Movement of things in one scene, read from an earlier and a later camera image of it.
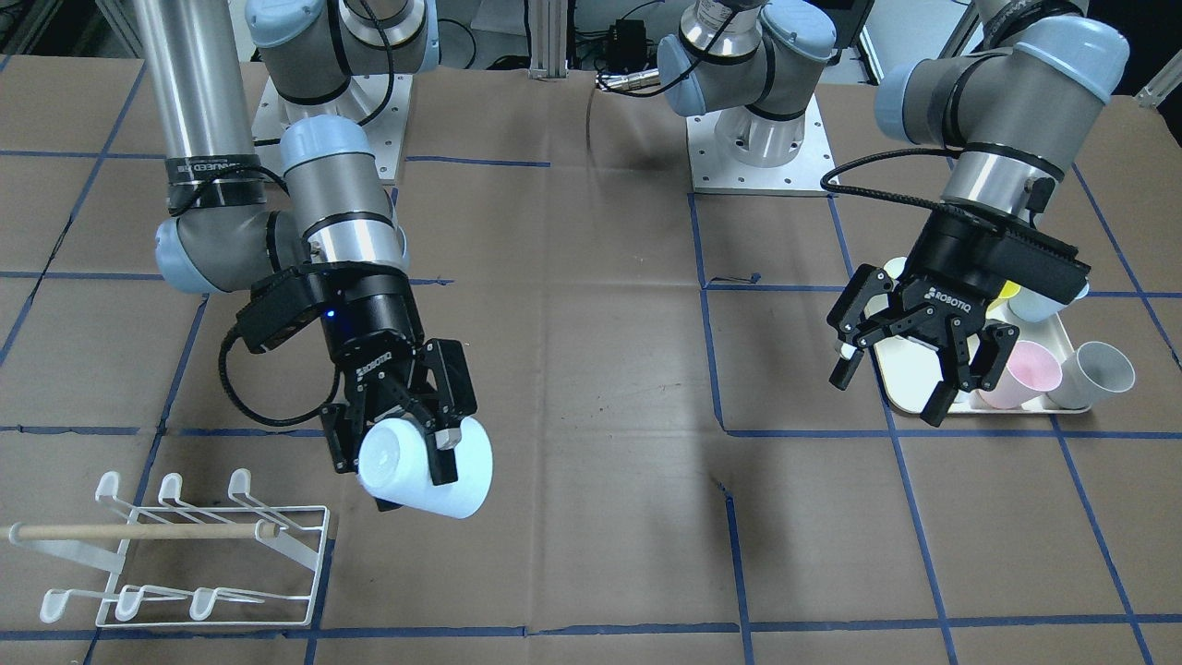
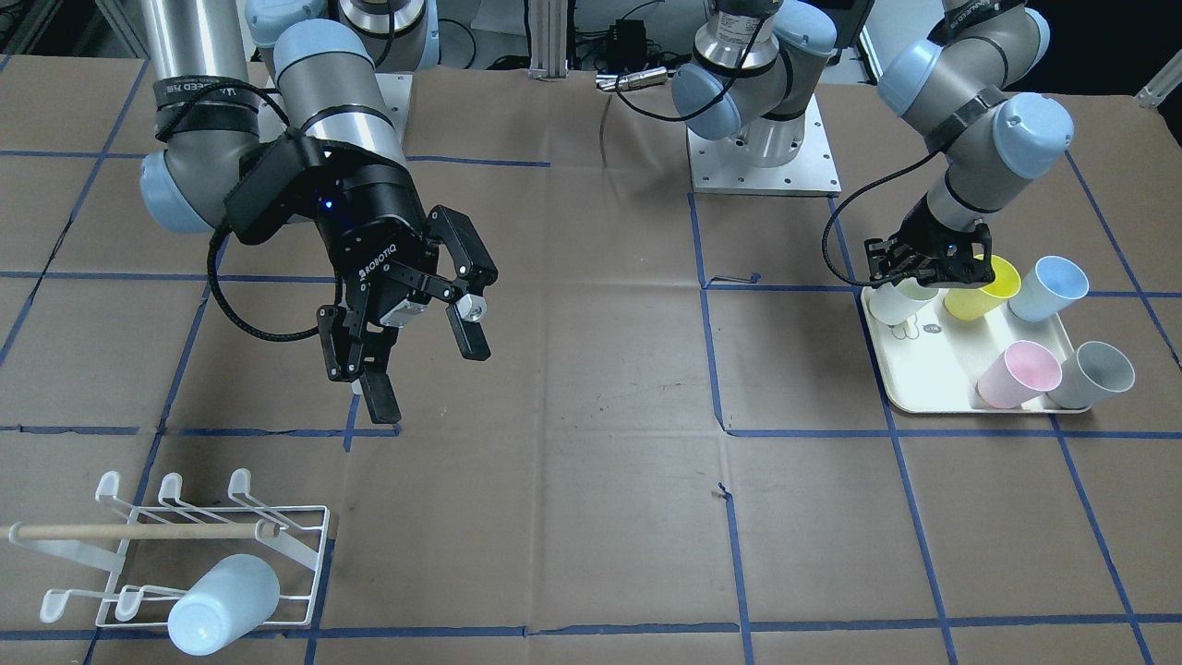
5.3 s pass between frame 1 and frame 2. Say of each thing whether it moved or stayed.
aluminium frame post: stayed
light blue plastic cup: moved
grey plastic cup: stayed
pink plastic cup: stayed
